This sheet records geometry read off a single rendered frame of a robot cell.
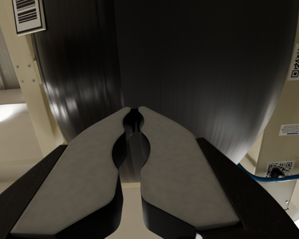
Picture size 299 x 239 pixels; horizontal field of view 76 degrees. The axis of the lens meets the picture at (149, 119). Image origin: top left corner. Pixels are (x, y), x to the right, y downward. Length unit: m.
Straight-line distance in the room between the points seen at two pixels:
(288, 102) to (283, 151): 0.13
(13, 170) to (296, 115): 4.46
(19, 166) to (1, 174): 0.42
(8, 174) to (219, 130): 4.57
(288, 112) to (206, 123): 0.35
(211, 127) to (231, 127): 0.02
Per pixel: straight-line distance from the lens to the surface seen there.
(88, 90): 0.21
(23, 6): 0.25
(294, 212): 1.34
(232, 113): 0.23
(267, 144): 0.57
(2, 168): 4.65
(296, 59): 0.52
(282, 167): 0.64
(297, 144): 0.62
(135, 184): 0.91
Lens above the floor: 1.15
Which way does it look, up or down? 24 degrees up
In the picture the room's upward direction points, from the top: 177 degrees clockwise
